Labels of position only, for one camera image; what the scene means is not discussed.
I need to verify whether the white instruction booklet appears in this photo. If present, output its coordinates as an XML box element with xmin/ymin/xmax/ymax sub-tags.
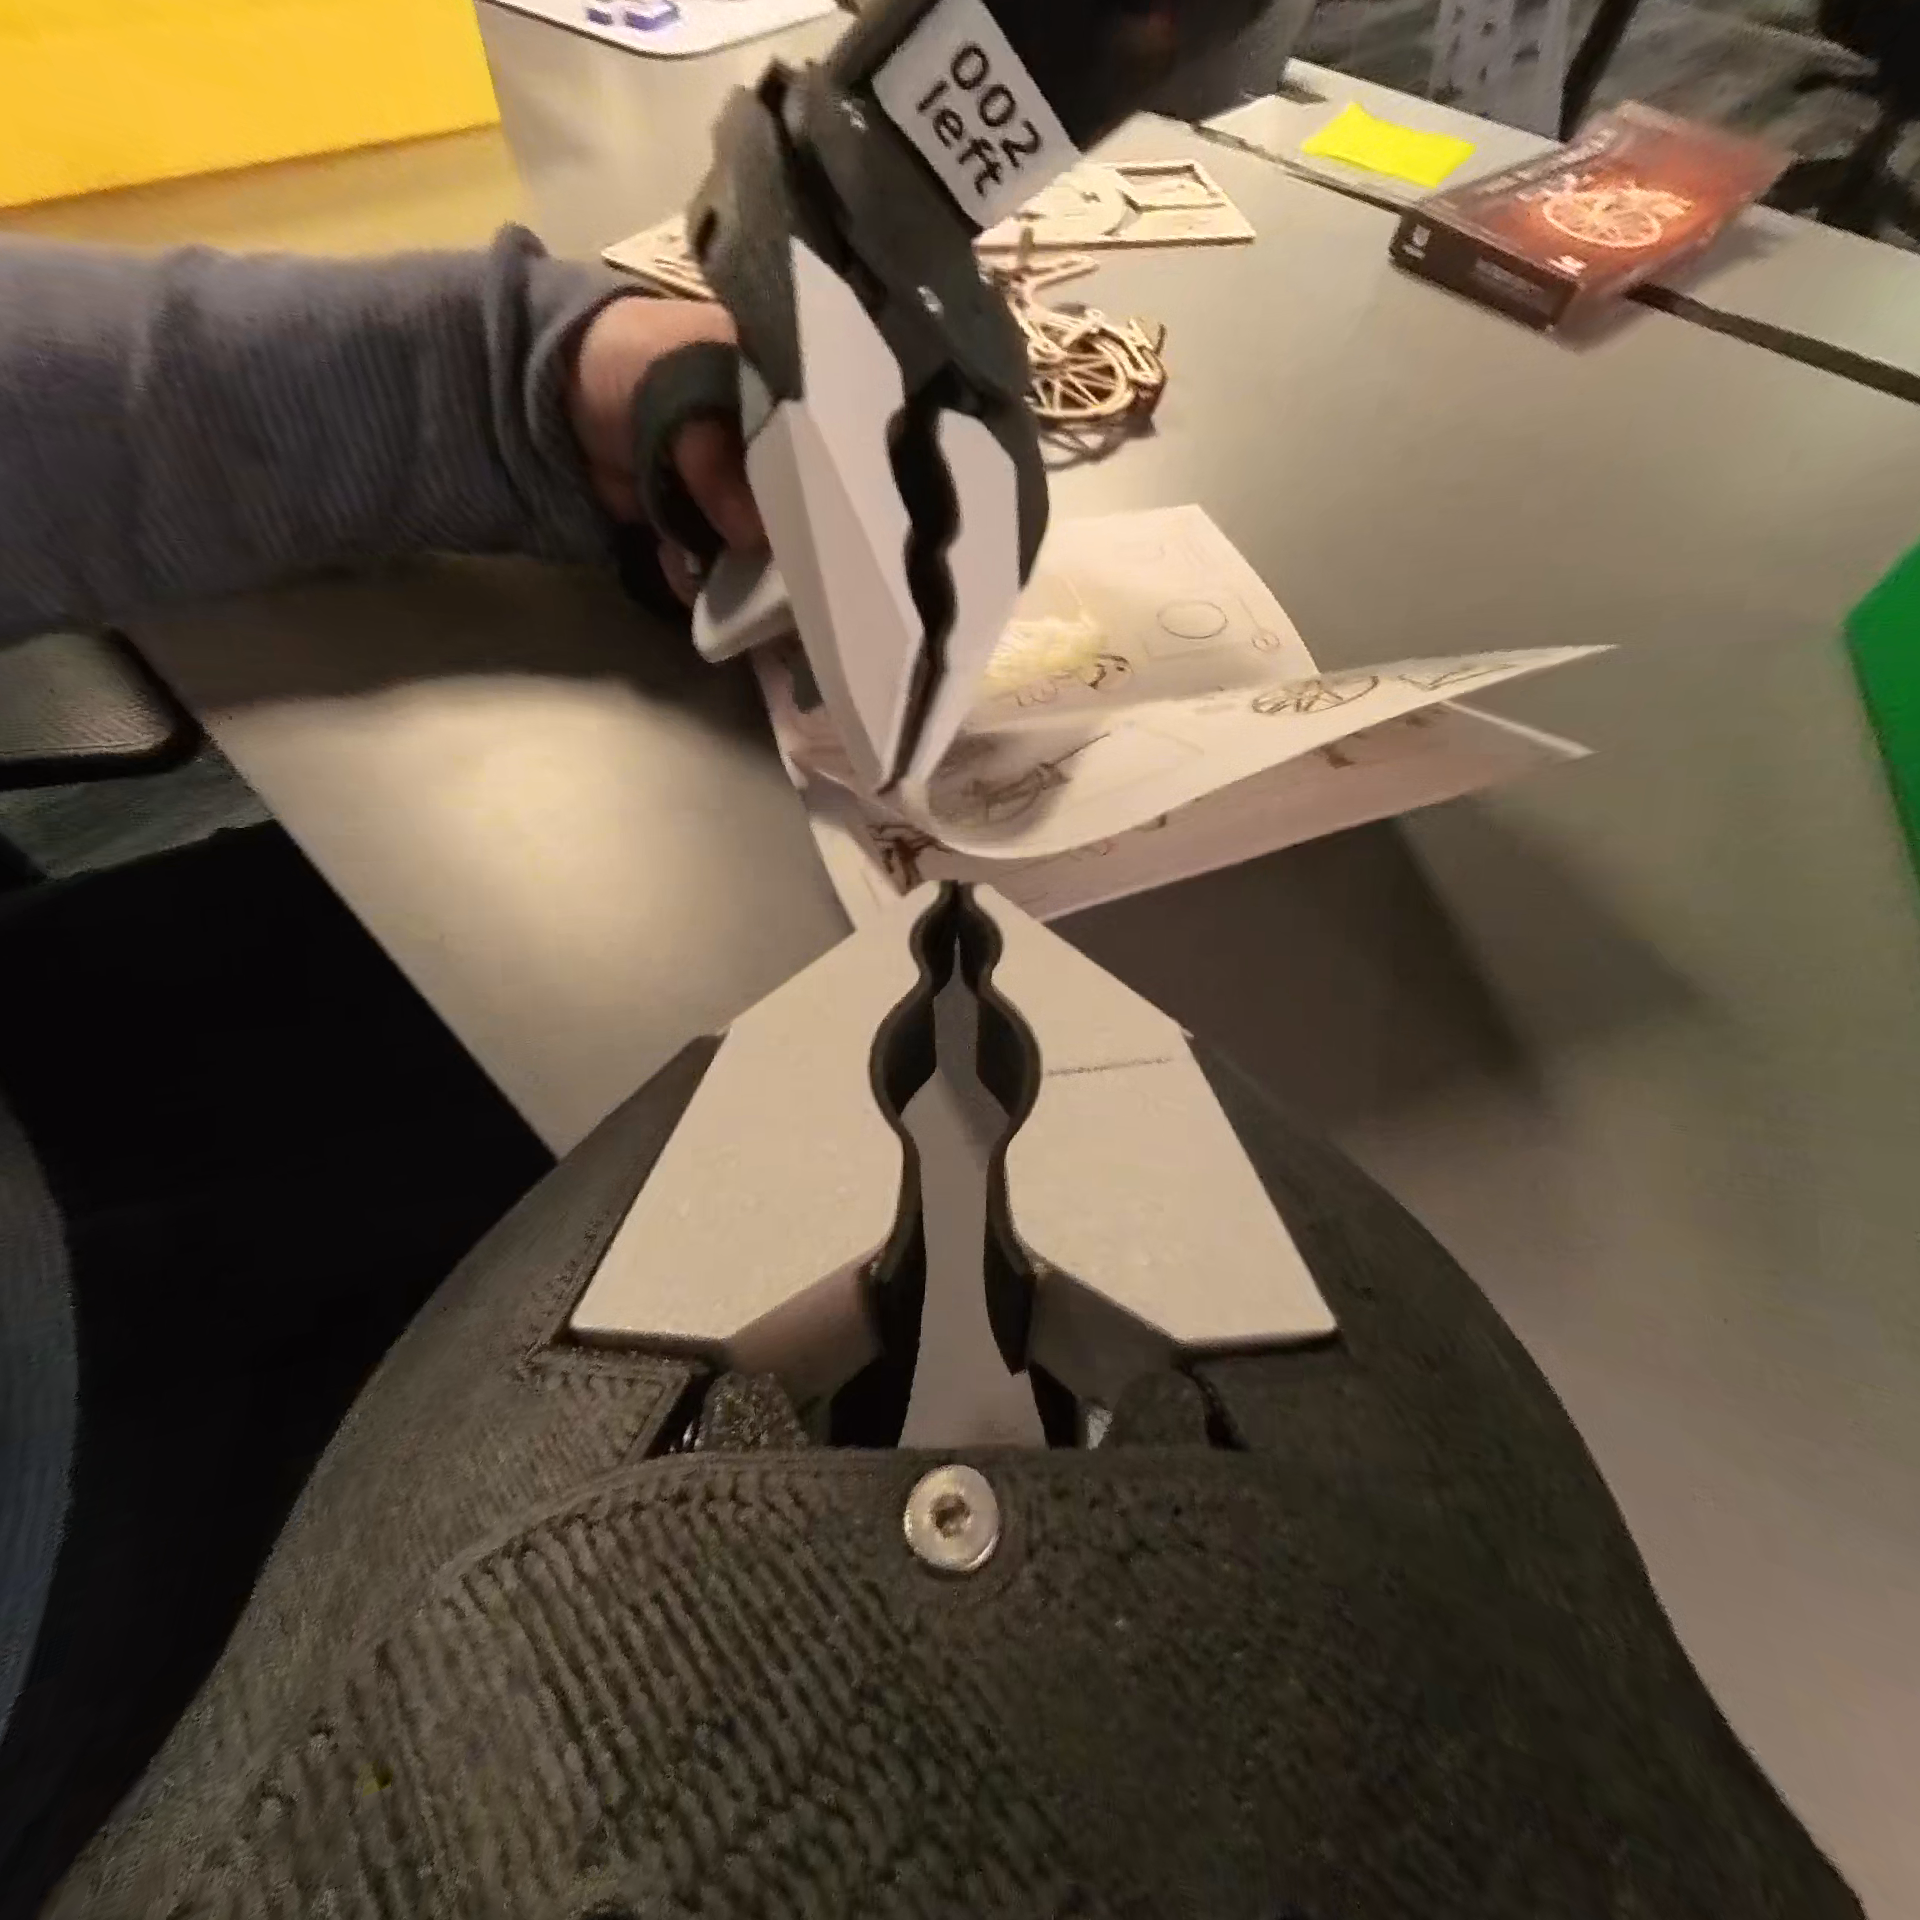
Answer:
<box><xmin>750</xmin><ymin>504</ymin><xmax>1624</xmax><ymax>928</ymax></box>

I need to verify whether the green plastic bin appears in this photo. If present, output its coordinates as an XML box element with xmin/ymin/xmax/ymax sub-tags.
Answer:
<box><xmin>1842</xmin><ymin>540</ymin><xmax>1920</xmax><ymax>910</ymax></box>

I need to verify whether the white printed card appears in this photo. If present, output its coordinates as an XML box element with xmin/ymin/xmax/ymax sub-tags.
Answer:
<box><xmin>1430</xmin><ymin>0</ymin><xmax>1579</xmax><ymax>139</ymax></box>

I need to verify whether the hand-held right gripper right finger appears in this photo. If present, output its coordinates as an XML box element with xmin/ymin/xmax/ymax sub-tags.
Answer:
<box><xmin>961</xmin><ymin>883</ymin><xmax>1340</xmax><ymax>1397</ymax></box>

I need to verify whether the rectangular wooden parts sheet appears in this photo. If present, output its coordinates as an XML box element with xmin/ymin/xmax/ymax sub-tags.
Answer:
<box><xmin>961</xmin><ymin>153</ymin><xmax>1258</xmax><ymax>257</ymax></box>

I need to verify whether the person's left hand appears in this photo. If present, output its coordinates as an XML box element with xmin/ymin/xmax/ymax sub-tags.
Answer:
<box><xmin>568</xmin><ymin>297</ymin><xmax>770</xmax><ymax>606</ymax></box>

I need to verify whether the black chair armrest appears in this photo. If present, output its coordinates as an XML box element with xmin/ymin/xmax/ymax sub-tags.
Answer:
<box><xmin>0</xmin><ymin>632</ymin><xmax>204</xmax><ymax>793</ymax></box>

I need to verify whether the yellow sticky note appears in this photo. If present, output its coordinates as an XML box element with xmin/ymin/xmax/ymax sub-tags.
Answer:
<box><xmin>1298</xmin><ymin>100</ymin><xmax>1481</xmax><ymax>187</ymax></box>

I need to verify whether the yellow board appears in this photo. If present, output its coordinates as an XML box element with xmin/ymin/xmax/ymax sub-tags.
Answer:
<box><xmin>0</xmin><ymin>0</ymin><xmax>506</xmax><ymax>212</ymax></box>

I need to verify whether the wooden bicycle model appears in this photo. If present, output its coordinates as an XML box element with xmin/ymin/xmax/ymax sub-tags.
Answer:
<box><xmin>982</xmin><ymin>246</ymin><xmax>1176</xmax><ymax>457</ymax></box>

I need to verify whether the person's left forearm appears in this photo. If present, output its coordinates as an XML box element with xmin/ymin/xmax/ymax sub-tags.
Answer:
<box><xmin>0</xmin><ymin>225</ymin><xmax>649</xmax><ymax>644</ymax></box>

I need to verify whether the white tray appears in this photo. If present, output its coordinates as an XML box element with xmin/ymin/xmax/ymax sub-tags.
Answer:
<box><xmin>478</xmin><ymin>0</ymin><xmax>846</xmax><ymax>61</ymax></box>

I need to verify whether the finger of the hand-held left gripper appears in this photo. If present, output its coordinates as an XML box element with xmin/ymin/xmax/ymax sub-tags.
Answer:
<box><xmin>738</xmin><ymin>240</ymin><xmax>970</xmax><ymax>793</ymax></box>
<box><xmin>897</xmin><ymin>394</ymin><xmax>1051</xmax><ymax>793</ymax></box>

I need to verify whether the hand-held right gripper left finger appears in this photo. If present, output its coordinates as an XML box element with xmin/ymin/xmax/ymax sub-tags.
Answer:
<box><xmin>568</xmin><ymin>883</ymin><xmax>964</xmax><ymax>1413</ymax></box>

